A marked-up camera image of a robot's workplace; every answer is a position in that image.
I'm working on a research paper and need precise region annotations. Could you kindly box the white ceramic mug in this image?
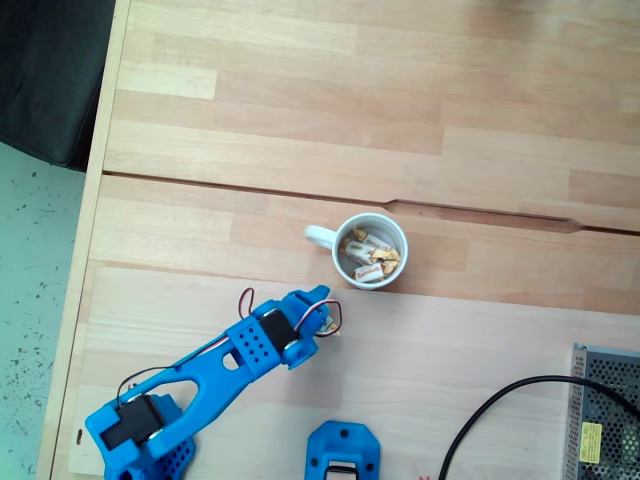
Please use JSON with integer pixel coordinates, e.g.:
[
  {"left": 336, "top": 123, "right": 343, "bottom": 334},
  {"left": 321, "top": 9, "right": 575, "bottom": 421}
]
[{"left": 303, "top": 212, "right": 410, "bottom": 291}]

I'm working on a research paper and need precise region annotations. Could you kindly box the pale wooden base board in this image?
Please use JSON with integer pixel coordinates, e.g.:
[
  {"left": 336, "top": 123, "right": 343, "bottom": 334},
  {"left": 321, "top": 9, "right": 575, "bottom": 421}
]
[{"left": 64, "top": 263, "right": 640, "bottom": 480}]

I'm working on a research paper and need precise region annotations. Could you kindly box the perforated metal power supply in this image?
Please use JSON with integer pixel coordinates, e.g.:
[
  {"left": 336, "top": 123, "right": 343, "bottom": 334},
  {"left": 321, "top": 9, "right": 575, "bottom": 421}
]
[{"left": 564, "top": 342, "right": 640, "bottom": 480}]

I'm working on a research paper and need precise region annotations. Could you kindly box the black upholstered seat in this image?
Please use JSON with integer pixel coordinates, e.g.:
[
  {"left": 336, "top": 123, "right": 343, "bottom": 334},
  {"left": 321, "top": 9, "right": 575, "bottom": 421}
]
[{"left": 0, "top": 0, "right": 117, "bottom": 174}]

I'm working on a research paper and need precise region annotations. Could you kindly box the red white gripper servo cable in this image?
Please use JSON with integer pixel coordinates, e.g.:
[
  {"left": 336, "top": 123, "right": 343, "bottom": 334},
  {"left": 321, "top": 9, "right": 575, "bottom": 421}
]
[{"left": 294, "top": 299, "right": 344, "bottom": 335}]

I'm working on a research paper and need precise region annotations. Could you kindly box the blue printed mount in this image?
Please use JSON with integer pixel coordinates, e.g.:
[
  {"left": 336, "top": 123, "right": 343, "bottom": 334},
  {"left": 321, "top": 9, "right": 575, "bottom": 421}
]
[{"left": 305, "top": 420, "right": 382, "bottom": 480}]

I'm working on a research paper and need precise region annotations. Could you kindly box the thick black power cable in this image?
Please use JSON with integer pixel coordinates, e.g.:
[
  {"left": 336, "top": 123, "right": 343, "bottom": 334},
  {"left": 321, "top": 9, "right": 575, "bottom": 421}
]
[{"left": 438, "top": 375, "right": 640, "bottom": 480}]

